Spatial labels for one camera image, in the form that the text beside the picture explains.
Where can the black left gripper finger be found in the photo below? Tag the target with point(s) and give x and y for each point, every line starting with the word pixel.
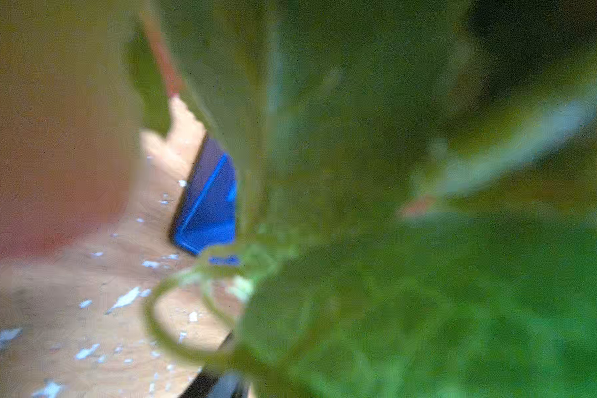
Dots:
pixel 212 384

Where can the pink artificial flower bouquet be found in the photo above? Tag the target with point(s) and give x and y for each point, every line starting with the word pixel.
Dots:
pixel 416 208

